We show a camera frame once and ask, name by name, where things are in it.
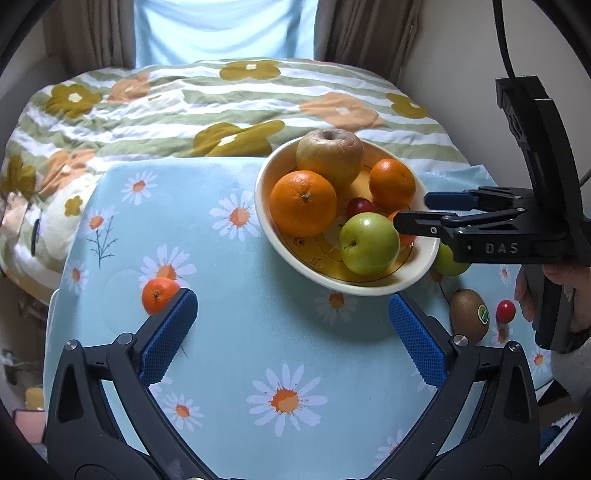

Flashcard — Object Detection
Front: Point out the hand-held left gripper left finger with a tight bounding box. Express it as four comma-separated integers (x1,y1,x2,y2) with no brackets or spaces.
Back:
46,288,199,480

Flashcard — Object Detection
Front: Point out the blue daisy print tablecloth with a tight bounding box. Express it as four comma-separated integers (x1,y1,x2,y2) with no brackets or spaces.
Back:
44,159,555,480

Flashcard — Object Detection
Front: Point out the small tangerine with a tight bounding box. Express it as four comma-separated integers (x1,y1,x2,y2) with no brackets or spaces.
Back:
141,278,182,316
388,210,417,247

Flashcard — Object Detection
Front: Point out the black cable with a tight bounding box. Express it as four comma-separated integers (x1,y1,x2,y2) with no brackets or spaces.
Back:
492,0,520,80

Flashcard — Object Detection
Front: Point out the brown kiwi with green sticker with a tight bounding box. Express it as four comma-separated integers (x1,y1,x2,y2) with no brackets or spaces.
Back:
450,288,490,344

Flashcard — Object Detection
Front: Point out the person's right hand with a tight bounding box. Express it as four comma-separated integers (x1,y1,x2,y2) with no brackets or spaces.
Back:
515,263,591,334

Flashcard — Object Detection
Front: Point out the striped floral blanket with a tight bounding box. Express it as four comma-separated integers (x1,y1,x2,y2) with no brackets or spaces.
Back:
0,58,472,296

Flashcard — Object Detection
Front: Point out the green apple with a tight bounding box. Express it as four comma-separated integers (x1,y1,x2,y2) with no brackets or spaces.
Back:
339,212,400,276
431,242,472,277

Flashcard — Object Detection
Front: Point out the brown curtain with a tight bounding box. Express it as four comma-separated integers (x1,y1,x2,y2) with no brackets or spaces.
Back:
314,0,421,75
44,0,137,70

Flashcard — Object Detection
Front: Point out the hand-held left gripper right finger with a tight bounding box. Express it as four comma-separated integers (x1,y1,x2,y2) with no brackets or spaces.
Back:
389,293,541,480

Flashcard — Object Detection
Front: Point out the cream bowl with yellow print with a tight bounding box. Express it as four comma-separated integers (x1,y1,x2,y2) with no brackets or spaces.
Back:
255,136,441,296

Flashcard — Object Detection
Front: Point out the large orange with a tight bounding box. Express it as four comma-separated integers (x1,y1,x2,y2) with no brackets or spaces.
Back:
270,170,338,237

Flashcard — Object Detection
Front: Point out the medium orange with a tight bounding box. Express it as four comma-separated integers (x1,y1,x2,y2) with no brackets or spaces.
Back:
369,158,417,214

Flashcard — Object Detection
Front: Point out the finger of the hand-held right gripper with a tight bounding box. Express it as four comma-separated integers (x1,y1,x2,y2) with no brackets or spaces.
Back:
393,208,527,241
425,187,527,212

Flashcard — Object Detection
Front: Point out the pink box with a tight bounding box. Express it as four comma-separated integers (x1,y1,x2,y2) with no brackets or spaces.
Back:
14,408,47,445

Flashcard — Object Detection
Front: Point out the light blue hanging cloth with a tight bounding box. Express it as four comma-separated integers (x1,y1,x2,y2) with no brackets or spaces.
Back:
134,0,319,68

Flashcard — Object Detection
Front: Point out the wrinkled brown apple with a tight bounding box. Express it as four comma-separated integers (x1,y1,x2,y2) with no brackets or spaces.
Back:
296,129,364,193

